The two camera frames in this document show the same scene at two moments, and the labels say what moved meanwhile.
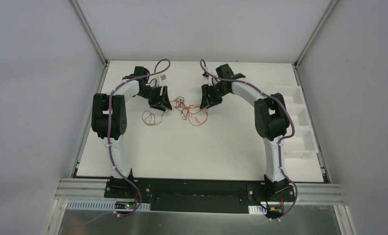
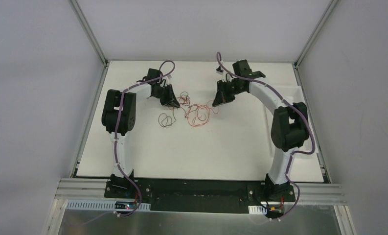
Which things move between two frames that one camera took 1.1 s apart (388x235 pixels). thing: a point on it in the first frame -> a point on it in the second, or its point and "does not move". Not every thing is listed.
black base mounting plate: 231,196 does not move
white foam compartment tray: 304,140 does not move
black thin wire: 150,116 -> 166,117
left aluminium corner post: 82,22 does not move
